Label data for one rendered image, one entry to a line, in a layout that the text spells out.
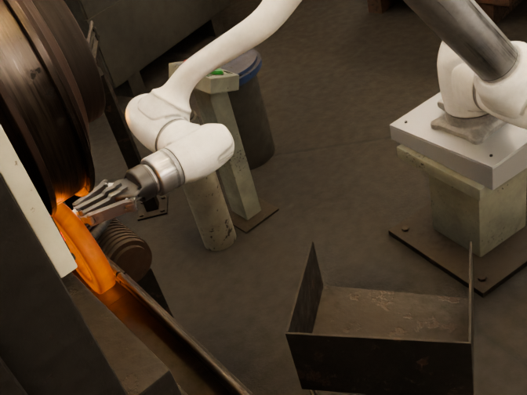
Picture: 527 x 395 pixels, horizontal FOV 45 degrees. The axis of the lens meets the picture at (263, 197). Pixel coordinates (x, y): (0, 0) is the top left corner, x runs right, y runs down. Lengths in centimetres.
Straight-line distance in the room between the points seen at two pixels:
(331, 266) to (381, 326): 100
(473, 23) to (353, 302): 65
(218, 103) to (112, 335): 135
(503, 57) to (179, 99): 72
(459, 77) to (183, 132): 73
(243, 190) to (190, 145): 92
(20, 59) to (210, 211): 139
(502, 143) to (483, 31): 42
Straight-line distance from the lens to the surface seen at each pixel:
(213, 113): 210
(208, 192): 212
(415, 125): 194
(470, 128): 183
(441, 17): 140
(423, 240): 211
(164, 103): 147
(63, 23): 96
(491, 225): 200
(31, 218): 62
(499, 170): 175
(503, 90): 157
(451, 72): 175
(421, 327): 112
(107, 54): 335
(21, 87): 85
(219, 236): 223
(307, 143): 269
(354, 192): 237
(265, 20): 139
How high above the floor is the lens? 145
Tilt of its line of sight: 36 degrees down
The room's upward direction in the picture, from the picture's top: 16 degrees counter-clockwise
